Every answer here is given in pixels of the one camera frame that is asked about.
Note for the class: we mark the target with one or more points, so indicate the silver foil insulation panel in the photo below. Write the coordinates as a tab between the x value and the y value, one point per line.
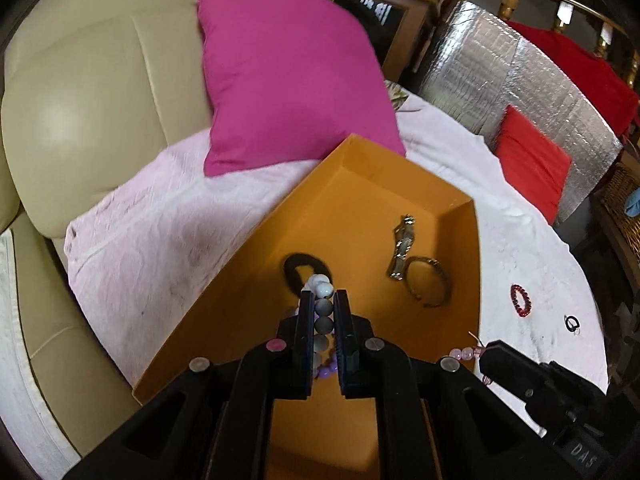
475	85

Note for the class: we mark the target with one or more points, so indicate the silver wristwatch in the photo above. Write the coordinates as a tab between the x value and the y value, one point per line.
402	245

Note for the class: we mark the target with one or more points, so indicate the small red pillow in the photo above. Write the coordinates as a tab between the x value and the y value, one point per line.
530	165

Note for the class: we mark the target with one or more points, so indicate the orange cardboard box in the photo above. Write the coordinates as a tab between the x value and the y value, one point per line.
360	210

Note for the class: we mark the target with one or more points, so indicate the patterned crumpled cloth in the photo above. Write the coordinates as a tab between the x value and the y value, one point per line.
397	96

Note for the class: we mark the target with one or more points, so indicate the pale pink blanket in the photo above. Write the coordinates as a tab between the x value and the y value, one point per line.
165	220

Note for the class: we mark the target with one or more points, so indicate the blue cloth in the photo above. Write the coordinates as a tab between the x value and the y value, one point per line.
634	202

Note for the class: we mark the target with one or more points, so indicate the silver metal bangle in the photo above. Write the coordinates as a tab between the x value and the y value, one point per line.
445	285

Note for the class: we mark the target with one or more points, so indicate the white towel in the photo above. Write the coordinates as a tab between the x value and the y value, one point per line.
25	360

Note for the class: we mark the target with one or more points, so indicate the wicker basket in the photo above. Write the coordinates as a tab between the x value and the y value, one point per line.
617	215

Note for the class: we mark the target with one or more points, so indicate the cream leather sofa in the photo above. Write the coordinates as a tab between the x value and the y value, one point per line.
100	85

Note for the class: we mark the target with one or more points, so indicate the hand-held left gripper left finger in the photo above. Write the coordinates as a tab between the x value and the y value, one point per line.
302	350

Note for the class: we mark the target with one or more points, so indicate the pink pillow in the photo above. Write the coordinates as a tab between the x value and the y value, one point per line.
290	75

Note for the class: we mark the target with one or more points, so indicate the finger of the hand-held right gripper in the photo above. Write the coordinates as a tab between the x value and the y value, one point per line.
510	367

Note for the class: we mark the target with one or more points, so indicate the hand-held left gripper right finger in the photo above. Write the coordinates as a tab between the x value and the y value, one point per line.
344	350

